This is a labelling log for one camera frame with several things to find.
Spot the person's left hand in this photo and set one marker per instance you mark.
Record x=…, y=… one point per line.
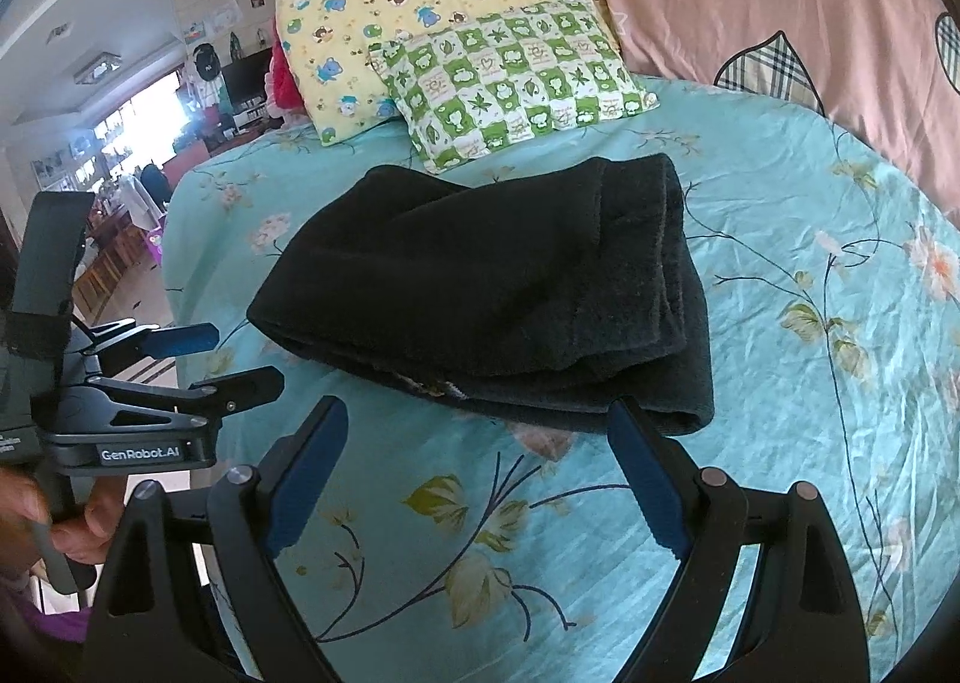
x=85, y=538

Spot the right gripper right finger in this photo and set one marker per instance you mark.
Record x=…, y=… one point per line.
x=802, y=620

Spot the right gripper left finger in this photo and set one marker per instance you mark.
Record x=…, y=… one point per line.
x=148, y=621

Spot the pink quilt with plaid hearts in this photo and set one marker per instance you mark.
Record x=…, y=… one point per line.
x=885, y=70

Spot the black pants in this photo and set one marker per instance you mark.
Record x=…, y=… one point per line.
x=540, y=300

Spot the red fluffy cloth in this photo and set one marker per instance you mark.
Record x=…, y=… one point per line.
x=285, y=91

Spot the green checkered pillow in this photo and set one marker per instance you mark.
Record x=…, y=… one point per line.
x=500, y=79

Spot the black television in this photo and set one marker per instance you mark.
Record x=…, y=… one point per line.
x=245, y=79

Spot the purple sleeve forearm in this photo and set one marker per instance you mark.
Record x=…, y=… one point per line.
x=26, y=628

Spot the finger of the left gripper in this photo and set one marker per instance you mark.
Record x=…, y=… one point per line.
x=119, y=404
x=119, y=345

